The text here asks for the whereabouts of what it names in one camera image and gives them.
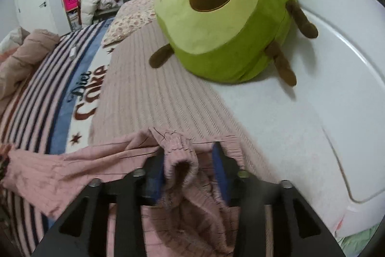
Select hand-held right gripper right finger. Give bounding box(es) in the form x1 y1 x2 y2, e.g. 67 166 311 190
211 141 346 257

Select pink ribbed blanket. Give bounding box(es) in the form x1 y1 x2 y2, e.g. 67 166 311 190
90 22 280 185

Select green avocado plush toy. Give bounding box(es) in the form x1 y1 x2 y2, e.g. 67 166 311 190
149 0 319 86

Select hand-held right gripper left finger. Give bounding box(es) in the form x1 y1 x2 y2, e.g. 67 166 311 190
32 153 166 257

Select floral pillow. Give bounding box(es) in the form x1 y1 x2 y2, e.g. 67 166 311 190
102 0 158 47

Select pink checked pants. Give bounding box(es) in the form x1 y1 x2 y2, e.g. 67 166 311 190
0 127 245 257

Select pale green cloth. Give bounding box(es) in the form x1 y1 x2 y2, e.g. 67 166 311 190
340 224 380 249

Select white bed sheet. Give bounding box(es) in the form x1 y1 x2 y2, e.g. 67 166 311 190
176 0 385 239

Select pink and cream duvet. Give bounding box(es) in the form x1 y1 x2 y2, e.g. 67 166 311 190
0 28 61 101

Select striped printed blanket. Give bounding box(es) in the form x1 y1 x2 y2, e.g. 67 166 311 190
0 19 121 257

